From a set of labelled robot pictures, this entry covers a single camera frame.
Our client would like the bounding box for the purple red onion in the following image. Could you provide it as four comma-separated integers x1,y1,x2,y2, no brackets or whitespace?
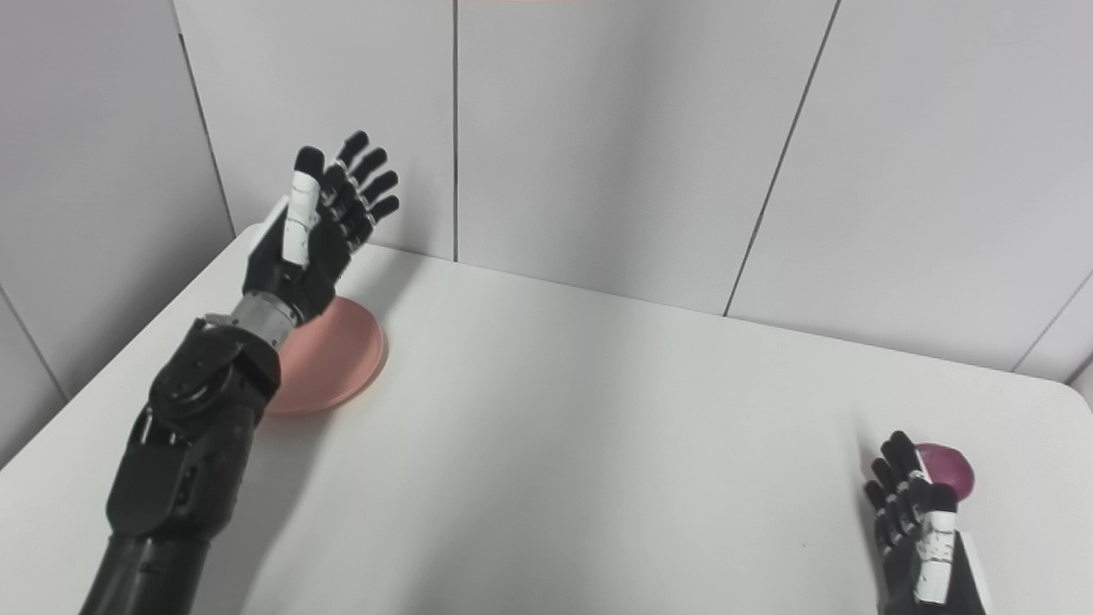
914,442,976,503

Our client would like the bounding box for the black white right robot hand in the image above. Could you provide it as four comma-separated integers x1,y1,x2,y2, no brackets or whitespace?
863,430,991,615

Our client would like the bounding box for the pink round plate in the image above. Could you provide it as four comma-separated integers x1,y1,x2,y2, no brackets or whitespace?
265,296,388,418

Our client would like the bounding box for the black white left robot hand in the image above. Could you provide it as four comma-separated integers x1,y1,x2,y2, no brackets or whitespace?
242,130,400,325

